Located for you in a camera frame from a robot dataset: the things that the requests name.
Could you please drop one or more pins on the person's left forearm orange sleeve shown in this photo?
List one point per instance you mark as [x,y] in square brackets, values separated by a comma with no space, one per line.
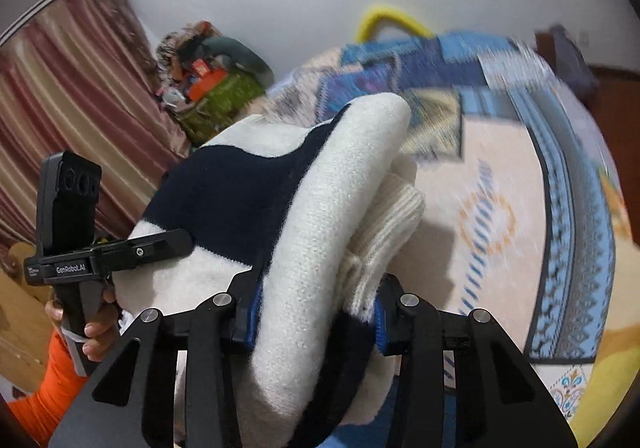
[45,398]

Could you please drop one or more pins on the yellow fleece blanket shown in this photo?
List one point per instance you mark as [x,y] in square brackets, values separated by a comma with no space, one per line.
[605,378]

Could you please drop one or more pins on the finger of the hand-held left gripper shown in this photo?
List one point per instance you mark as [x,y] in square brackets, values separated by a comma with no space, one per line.
[155,245]

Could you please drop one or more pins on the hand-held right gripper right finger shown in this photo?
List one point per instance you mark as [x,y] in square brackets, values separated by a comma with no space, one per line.
[380,328]

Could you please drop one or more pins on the person's left hand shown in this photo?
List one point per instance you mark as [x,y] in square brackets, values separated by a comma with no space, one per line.
[102,328]

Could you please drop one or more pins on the orange box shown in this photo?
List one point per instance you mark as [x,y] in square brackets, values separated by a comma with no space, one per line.
[205,81]

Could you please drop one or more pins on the green fabric bag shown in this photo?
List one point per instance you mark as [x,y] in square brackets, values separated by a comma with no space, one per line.
[220,103]

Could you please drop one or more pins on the pile of mixed clothes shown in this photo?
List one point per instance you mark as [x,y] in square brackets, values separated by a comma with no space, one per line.
[182,46]

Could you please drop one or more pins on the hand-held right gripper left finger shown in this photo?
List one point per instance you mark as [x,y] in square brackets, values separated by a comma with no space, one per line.
[252,315]

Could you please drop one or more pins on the blue patterned bed blanket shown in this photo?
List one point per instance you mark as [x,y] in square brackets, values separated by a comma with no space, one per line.
[500,168]

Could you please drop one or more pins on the grey backpack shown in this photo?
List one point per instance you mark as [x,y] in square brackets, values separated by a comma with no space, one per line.
[572,58]

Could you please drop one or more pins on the pink striped curtain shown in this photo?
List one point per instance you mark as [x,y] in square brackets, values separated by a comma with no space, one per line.
[75,93]

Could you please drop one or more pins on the white and navy knit sweater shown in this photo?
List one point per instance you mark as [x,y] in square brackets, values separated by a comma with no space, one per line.
[325,188]

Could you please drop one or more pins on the yellow foam tube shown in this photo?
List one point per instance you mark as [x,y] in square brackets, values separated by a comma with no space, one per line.
[372,18]

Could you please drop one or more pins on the grey cushion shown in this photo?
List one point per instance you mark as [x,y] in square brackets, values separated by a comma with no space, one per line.
[242,58]

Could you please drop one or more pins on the brown cardboard box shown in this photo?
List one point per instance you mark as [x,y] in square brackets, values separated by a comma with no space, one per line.
[25,323]

